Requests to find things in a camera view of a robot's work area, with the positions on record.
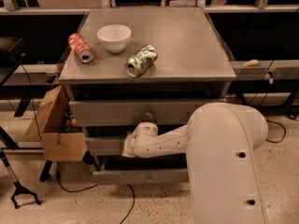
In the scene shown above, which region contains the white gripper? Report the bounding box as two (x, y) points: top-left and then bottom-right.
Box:
(121, 133), (135, 158)

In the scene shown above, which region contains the grey drawer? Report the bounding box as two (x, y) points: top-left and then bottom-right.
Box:
(93, 154), (189, 185)
(69, 99), (225, 127)
(84, 133), (188, 157)

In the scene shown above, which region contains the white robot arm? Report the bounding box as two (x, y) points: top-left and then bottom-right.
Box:
(122, 103), (268, 224)

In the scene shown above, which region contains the grey bottom drawer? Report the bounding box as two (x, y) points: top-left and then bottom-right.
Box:
(93, 154), (189, 185)

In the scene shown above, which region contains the grey top drawer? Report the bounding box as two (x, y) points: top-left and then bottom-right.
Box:
(69, 99), (225, 127)

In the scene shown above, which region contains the grey drawer cabinet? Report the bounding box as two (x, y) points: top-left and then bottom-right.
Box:
(60, 7), (235, 184)

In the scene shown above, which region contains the cardboard box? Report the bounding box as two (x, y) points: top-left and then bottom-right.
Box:
(23, 85), (88, 161)

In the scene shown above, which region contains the green soda can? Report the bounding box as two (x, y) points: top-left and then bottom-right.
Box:
(125, 45), (158, 77)

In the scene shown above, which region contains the black grabber tool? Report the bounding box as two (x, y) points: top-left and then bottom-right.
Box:
(0, 148), (41, 209)

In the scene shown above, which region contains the orange soda can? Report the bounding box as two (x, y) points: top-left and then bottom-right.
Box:
(68, 34), (93, 63)

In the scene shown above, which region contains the white ceramic bowl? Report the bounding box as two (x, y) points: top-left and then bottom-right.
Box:
(97, 24), (132, 53)

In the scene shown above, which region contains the small foam piece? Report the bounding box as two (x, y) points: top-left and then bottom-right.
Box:
(242, 59), (259, 67)

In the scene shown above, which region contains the black floor cable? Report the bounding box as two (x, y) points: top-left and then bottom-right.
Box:
(55, 161), (136, 224)

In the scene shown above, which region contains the black cable right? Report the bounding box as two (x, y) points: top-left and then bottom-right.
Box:
(264, 119), (287, 145)

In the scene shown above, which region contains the grey rail frame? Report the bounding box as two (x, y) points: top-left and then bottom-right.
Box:
(0, 3), (299, 88)

